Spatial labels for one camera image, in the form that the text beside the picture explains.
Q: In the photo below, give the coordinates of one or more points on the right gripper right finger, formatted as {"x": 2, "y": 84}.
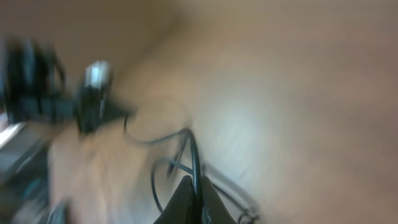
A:
{"x": 213, "y": 211}

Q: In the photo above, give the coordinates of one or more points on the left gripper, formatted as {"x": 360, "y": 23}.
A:
{"x": 91, "y": 106}

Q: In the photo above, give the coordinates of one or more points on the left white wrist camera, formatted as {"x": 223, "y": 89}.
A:
{"x": 99, "y": 74}

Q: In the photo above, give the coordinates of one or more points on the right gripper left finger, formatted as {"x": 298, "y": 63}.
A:
{"x": 179, "y": 207}

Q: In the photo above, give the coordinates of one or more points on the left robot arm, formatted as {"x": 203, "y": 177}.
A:
{"x": 33, "y": 87}

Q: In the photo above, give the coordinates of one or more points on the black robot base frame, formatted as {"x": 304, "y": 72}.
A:
{"x": 25, "y": 181}

